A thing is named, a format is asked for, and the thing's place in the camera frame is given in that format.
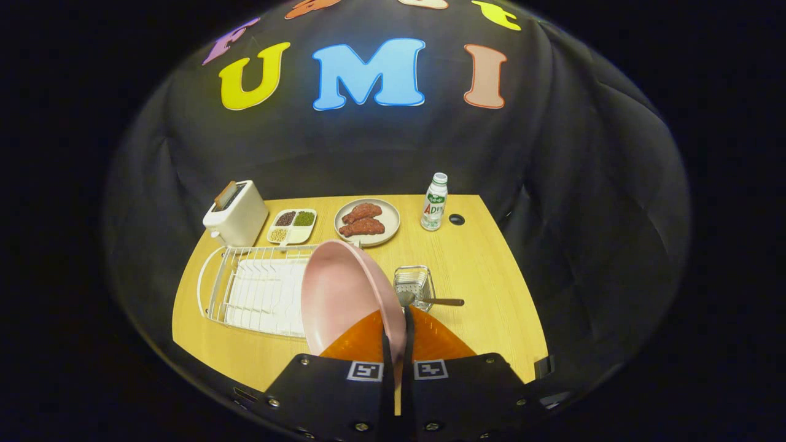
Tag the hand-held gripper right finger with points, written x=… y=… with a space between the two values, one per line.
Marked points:
x=409 y=380

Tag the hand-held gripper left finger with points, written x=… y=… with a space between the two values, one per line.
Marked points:
x=387 y=393

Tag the pink plate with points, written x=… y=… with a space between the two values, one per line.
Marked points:
x=338 y=294

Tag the beige round plate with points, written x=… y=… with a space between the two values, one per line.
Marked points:
x=390 y=218

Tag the white drip tray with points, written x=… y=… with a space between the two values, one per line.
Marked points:
x=264 y=294

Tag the brown meat piece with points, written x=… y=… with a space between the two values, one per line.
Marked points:
x=362 y=212
x=362 y=228

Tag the white plastic drink bottle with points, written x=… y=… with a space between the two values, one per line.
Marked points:
x=433 y=209

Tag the white divided bean tray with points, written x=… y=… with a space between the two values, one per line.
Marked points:
x=301 y=235

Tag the white toaster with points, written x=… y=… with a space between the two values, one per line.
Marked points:
x=242 y=218

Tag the toast slice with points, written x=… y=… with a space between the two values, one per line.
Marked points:
x=225 y=195

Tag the black backdrop cloth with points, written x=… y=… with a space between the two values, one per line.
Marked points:
x=552 y=153

